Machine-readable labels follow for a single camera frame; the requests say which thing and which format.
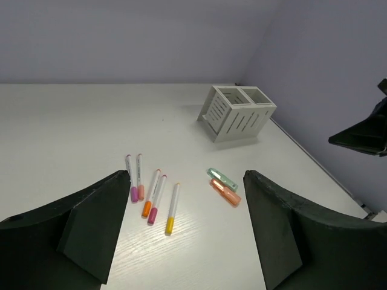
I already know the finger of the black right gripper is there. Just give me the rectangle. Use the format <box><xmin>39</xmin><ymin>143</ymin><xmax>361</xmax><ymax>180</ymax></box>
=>
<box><xmin>328</xmin><ymin>97</ymin><xmax>386</xmax><ymax>156</ymax></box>

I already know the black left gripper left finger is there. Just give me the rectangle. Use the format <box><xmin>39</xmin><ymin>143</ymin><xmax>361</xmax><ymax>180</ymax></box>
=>
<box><xmin>1</xmin><ymin>170</ymin><xmax>131</xmax><ymax>289</ymax></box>

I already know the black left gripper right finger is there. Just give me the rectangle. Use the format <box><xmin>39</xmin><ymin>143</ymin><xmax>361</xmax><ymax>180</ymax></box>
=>
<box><xmin>243</xmin><ymin>170</ymin><xmax>386</xmax><ymax>289</ymax></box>

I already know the orange highlighter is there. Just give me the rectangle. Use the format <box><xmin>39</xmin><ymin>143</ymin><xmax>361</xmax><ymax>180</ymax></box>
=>
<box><xmin>210</xmin><ymin>178</ymin><xmax>241</xmax><ymax>207</ymax></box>

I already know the orange cap white marker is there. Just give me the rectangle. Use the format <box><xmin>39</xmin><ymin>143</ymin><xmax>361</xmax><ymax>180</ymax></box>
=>
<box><xmin>141</xmin><ymin>169</ymin><xmax>161</xmax><ymax>218</ymax></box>

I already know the magenta cap white marker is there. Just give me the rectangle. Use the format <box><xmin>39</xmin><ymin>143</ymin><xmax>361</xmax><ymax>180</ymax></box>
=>
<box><xmin>148</xmin><ymin>174</ymin><xmax>167</xmax><ymax>225</ymax></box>

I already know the pink cap white marker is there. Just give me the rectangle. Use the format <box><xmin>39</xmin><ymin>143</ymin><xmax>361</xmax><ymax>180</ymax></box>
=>
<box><xmin>136</xmin><ymin>153</ymin><xmax>145</xmax><ymax>201</ymax></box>

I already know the yellow cap white marker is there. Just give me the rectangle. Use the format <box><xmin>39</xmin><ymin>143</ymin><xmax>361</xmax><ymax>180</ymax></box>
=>
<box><xmin>165</xmin><ymin>183</ymin><xmax>181</xmax><ymax>236</ymax></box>

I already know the green highlighter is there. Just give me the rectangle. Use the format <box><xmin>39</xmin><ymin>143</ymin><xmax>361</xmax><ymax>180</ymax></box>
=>
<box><xmin>207</xmin><ymin>167</ymin><xmax>238</xmax><ymax>192</ymax></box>

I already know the white slotted stationery organizer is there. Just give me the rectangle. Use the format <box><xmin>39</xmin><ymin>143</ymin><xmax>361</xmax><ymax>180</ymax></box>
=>
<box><xmin>197</xmin><ymin>85</ymin><xmax>277</xmax><ymax>143</ymax></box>

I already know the purple cap white marker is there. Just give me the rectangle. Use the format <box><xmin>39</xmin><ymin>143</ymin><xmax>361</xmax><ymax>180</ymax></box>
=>
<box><xmin>125</xmin><ymin>154</ymin><xmax>138</xmax><ymax>203</ymax></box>

